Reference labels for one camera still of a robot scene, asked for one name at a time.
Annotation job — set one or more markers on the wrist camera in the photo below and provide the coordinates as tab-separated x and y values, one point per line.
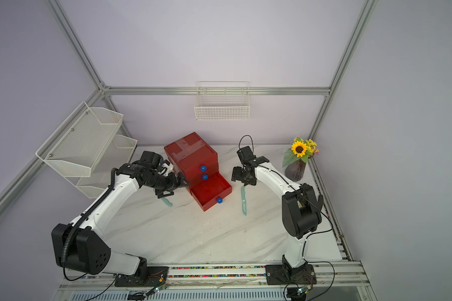
245	155
165	168

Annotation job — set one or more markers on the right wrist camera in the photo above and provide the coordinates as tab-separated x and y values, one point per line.
245	155

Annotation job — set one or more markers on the red bottom drawer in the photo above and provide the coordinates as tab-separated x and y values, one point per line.
211	191

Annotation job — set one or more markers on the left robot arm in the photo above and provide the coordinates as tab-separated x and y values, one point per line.
79	245

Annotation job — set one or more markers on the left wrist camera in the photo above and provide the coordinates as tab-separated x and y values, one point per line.
165	168

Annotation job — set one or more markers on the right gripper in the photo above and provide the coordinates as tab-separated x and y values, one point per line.
236	176

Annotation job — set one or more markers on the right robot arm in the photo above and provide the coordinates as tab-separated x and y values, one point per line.
300	213

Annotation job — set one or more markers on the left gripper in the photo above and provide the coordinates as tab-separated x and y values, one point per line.
173	184

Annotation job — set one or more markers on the sunflower bouquet in vase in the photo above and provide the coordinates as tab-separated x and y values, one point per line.
297	157

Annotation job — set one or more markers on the white wire wall basket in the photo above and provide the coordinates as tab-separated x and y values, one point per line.
222	101

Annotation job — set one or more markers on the white mesh two-tier shelf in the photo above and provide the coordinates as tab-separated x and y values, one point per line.
85	148

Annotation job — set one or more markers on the red drawer cabinet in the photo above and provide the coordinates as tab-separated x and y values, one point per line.
192	156

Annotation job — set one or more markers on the teal fruit knife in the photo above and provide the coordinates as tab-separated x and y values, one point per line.
244	200
167	202

